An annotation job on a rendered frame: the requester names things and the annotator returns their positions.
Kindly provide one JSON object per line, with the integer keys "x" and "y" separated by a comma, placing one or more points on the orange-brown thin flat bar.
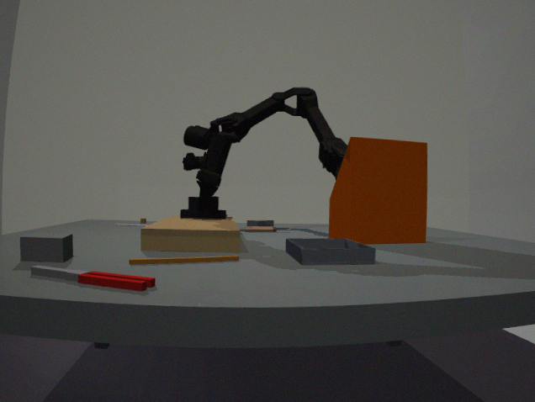
{"x": 183, "y": 259}

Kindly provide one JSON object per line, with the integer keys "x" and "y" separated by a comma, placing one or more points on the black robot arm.
{"x": 236, "y": 126}

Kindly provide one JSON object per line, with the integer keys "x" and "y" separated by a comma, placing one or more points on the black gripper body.
{"x": 215, "y": 163}

